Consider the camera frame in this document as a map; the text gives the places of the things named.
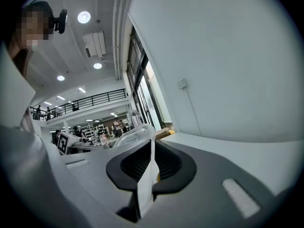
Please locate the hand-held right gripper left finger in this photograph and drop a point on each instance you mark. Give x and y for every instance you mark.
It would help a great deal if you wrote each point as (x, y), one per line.
(99, 172)

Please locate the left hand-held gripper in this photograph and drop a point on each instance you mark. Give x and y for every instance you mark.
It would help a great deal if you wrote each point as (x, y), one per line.
(63, 142)

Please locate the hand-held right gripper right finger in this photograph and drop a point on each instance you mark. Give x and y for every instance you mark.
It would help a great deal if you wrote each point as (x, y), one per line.
(204, 189)

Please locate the white paper packet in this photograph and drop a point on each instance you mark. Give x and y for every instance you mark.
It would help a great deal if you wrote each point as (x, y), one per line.
(147, 186)

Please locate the white storage shelf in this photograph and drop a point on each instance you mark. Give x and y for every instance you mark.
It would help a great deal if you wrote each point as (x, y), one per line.
(91, 130)

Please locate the long ceiling strip light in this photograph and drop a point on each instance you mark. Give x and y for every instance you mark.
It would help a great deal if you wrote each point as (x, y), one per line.
(82, 90)
(61, 97)

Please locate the black balcony railing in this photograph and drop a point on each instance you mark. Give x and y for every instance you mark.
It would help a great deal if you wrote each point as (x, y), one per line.
(95, 100)

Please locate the clear plastic container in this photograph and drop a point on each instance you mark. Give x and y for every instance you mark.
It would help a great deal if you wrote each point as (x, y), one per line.
(140, 133)

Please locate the brown cardboard box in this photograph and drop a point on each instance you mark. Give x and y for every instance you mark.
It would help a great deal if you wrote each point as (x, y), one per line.
(164, 133)

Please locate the person's white top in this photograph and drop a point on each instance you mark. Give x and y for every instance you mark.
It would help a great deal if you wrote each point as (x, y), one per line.
(13, 91)

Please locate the black-framed glass door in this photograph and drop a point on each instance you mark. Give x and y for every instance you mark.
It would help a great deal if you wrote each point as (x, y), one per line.
(142, 84)

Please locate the white ceiling air conditioner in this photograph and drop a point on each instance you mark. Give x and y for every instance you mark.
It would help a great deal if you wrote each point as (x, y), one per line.
(95, 44)

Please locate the person's head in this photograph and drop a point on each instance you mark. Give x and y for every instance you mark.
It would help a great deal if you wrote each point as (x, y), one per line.
(33, 25)

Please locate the white ceiling pipes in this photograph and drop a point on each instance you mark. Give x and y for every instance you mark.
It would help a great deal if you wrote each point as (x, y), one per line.
(120, 32)

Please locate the large round ceiling light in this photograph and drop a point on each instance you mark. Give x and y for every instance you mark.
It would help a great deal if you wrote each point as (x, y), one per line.
(83, 17)

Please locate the white wall junction box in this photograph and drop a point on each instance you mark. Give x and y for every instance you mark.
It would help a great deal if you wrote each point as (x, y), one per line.
(182, 83)

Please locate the black head-worn camera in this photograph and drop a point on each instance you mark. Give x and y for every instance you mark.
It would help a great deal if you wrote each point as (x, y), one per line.
(61, 21)

